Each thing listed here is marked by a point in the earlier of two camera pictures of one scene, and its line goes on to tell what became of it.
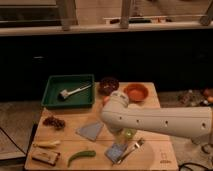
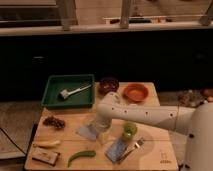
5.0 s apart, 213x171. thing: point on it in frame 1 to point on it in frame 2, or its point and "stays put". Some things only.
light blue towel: [90, 131] stays put
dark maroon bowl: [108, 85] stays put
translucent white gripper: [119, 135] to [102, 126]
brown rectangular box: [49, 157] stays put
